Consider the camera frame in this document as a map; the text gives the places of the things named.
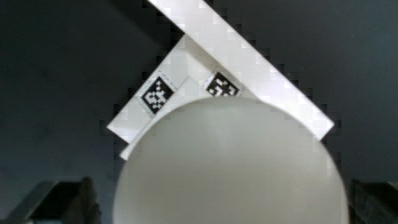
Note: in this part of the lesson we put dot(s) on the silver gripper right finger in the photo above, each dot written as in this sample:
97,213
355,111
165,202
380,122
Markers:
373,202

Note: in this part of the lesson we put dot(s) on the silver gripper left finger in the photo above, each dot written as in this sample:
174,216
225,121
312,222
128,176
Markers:
58,203

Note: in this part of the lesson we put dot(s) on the white lamp bulb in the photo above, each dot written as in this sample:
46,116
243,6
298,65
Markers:
229,168

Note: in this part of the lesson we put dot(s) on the white lamp base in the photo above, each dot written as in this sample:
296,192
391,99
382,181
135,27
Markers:
213,67

